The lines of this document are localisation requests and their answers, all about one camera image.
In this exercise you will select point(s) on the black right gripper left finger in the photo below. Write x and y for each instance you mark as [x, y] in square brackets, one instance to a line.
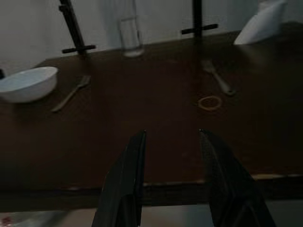
[123, 186]

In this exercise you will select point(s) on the slim silver fork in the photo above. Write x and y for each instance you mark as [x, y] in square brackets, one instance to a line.
[71, 93]

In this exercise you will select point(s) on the white tapered plastic container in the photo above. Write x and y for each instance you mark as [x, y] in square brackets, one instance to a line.
[260, 26]

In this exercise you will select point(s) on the black metal stand pole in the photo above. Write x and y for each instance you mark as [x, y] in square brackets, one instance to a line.
[198, 21]
[73, 28]

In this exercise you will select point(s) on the white ceramic bowl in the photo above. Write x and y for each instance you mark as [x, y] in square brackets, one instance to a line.
[26, 86]

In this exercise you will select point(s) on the dark wooden table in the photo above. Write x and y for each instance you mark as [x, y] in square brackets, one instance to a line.
[156, 113]

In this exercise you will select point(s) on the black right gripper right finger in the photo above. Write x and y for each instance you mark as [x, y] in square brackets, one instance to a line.
[233, 186]

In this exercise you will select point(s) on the silver metal spoon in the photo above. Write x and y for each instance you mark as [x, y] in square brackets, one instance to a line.
[217, 79]

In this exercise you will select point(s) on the clear plastic water bottle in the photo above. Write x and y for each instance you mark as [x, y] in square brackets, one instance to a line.
[131, 37]

